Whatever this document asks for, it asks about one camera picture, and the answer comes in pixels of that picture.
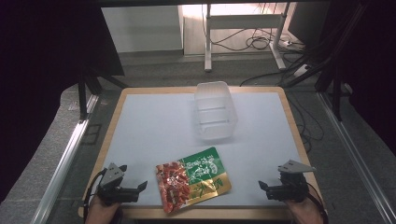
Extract aluminium rail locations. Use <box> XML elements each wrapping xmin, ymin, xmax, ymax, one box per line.
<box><xmin>317</xmin><ymin>91</ymin><xmax>396</xmax><ymax>224</ymax></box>
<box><xmin>30</xmin><ymin>92</ymin><xmax>101</xmax><ymax>224</ymax></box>

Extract black metal stand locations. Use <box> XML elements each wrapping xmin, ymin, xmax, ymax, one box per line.
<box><xmin>281</xmin><ymin>3</ymin><xmax>368</xmax><ymax>122</ymax></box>
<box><xmin>77</xmin><ymin>65</ymin><xmax>129</xmax><ymax>121</ymax></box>

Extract person's left hand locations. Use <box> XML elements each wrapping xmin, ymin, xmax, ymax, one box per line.
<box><xmin>84</xmin><ymin>195</ymin><xmax>121</xmax><ymax>224</ymax></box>

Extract red and green snack packet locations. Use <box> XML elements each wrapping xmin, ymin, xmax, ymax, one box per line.
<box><xmin>155</xmin><ymin>147</ymin><xmax>233</xmax><ymax>215</ymax></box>

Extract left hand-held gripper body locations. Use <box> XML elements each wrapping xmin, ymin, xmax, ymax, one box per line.
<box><xmin>97</xmin><ymin>162</ymin><xmax>140</xmax><ymax>206</ymax></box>

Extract white metal desk frame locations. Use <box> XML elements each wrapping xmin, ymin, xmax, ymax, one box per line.
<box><xmin>203</xmin><ymin>2</ymin><xmax>292</xmax><ymax>73</ymax></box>

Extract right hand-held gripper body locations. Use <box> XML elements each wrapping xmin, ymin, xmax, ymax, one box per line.
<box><xmin>265</xmin><ymin>160</ymin><xmax>318</xmax><ymax>203</ymax></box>

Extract white power strip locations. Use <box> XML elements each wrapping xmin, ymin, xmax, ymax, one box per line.
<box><xmin>293</xmin><ymin>63</ymin><xmax>313</xmax><ymax>77</ymax></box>

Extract black floor cables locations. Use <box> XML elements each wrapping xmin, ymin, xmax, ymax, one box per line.
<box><xmin>211</xmin><ymin>3</ymin><xmax>331</xmax><ymax>88</ymax></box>

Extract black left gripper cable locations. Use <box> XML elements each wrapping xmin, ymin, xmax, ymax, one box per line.
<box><xmin>82</xmin><ymin>168</ymin><xmax>108</xmax><ymax>223</ymax></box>

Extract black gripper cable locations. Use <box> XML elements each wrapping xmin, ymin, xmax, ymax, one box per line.
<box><xmin>306</xmin><ymin>181</ymin><xmax>330</xmax><ymax>224</ymax></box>
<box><xmin>82</xmin><ymin>168</ymin><xmax>108</xmax><ymax>223</ymax></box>

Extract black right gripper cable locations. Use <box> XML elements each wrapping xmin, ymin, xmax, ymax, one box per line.
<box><xmin>306</xmin><ymin>181</ymin><xmax>330</xmax><ymax>224</ymax></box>

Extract black curtain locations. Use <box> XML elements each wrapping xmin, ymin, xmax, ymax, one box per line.
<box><xmin>323</xmin><ymin>0</ymin><xmax>396</xmax><ymax>157</ymax></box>
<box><xmin>0</xmin><ymin>0</ymin><xmax>126</xmax><ymax>203</ymax></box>

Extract wooden-edged table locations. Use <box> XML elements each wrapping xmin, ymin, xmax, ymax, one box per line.
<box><xmin>78</xmin><ymin>86</ymin><xmax>323</xmax><ymax>220</ymax></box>

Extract person's right hand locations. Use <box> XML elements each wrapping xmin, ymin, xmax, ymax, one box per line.
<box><xmin>284</xmin><ymin>197</ymin><xmax>325</xmax><ymax>224</ymax></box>

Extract clear plastic container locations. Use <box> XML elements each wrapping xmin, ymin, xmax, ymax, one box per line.
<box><xmin>193</xmin><ymin>80</ymin><xmax>239</xmax><ymax>141</ymax></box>

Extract white cabinet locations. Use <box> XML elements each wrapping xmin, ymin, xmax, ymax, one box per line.
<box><xmin>100</xmin><ymin>5</ymin><xmax>185</xmax><ymax>54</ymax></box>

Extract thin black floor cable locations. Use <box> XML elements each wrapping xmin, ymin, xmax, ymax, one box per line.
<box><xmin>285</xmin><ymin>91</ymin><xmax>325</xmax><ymax>154</ymax></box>

